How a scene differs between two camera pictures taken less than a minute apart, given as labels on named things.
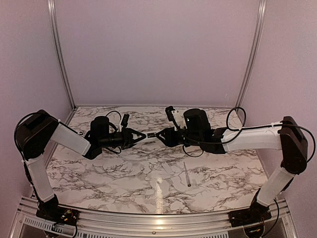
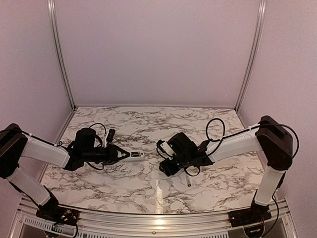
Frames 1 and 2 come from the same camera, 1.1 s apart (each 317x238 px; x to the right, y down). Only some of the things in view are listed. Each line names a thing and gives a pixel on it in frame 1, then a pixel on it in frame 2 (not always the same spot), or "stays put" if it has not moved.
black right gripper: (166, 142) → (168, 169)
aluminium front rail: (29, 224) stays put
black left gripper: (134, 141) → (112, 157)
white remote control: (151, 135) → (135, 155)
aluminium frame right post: (252, 61) stays put
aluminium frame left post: (59, 46) stays put
